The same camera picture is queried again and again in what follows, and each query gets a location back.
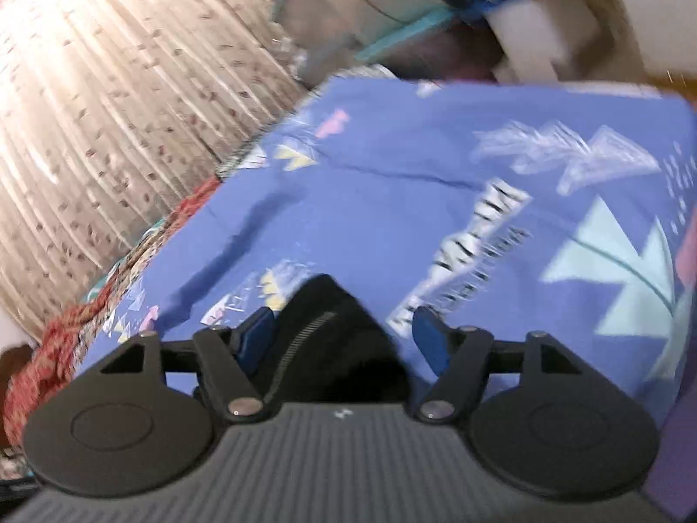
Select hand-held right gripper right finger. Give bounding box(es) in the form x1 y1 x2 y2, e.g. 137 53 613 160
412 306 592 424

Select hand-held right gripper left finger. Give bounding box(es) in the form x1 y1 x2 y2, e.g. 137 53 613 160
98 306 276 424

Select black pants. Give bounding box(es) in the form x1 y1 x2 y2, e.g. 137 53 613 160
261 274 410 405

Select blue printed bedsheet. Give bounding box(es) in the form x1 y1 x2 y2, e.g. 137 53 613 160
147 73 697 428

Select red floral patchwork blanket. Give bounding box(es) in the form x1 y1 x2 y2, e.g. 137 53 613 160
3 174 232 448

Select carved wooden headboard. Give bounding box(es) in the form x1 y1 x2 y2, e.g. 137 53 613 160
0 344 38 412

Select purple cloth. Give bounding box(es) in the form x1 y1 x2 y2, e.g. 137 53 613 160
645 367 697 523

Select beige leaf patterned curtain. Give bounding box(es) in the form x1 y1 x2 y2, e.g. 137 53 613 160
0 0 308 341

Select white object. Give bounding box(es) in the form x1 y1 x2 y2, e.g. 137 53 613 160
482 0 602 85

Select teal edged glass table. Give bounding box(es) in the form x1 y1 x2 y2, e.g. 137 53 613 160
267 0 469 74

